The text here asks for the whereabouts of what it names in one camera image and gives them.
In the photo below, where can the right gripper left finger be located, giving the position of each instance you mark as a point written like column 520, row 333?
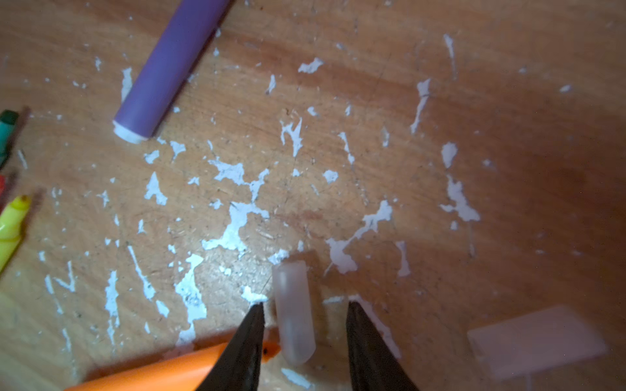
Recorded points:
column 238, row 367

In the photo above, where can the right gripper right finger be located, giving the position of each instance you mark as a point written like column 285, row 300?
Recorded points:
column 372, row 365

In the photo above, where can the purple marker pen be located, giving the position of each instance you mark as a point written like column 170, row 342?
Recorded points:
column 167, row 68

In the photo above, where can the orange marker pen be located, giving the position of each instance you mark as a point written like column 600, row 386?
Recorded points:
column 186, row 372

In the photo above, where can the clear pen cap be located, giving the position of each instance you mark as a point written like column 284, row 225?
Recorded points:
column 534, row 342
column 293, row 312

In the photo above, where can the yellow marker pen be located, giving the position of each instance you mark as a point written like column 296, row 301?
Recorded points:
column 12, row 218

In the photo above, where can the pink marker pen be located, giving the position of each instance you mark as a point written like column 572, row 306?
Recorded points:
column 2, row 184

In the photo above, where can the green marker pen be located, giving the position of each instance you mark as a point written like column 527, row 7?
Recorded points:
column 8, row 124

